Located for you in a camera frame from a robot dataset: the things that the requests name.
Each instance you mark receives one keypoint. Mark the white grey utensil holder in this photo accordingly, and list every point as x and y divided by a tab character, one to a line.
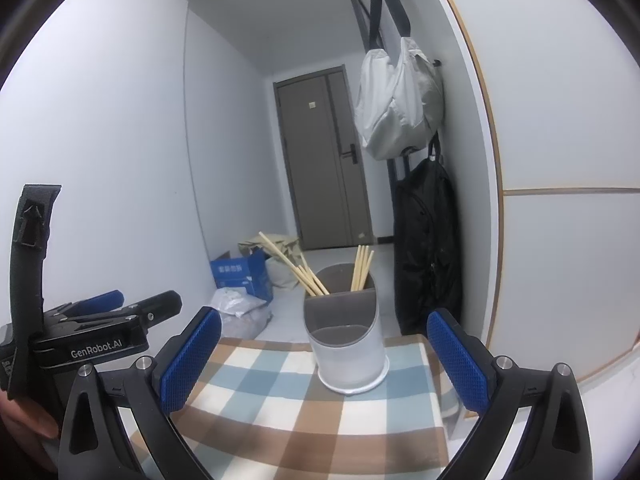
350	360

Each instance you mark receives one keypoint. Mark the olive cloth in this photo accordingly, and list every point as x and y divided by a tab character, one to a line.
250	247

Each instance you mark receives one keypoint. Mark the white wardrobe with wood trim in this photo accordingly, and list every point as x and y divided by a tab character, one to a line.
550	110

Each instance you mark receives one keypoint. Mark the white hanging bag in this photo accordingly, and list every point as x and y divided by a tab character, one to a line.
395	110

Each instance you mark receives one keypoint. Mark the checkered tablecloth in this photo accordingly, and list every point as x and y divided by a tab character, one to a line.
300	435

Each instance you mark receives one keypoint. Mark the grey door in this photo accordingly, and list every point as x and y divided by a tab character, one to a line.
315	170

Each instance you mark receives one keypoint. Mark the blue cardboard box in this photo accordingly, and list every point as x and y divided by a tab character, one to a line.
240	272

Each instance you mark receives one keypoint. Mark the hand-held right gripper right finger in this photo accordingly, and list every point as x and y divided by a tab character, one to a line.
457	360

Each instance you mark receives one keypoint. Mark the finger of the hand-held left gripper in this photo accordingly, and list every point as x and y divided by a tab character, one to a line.
102	300
160	302

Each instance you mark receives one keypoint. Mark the white plastic bag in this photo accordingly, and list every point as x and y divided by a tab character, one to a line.
240	312

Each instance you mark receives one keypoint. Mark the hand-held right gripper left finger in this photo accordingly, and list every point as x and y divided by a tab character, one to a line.
190	360

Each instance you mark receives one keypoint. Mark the person's left hand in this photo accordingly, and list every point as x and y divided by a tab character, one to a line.
25	420

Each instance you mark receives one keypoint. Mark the black hanging bag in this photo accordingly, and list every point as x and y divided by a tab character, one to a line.
425	250

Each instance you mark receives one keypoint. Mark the white sack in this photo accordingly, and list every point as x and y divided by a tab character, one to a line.
280	275

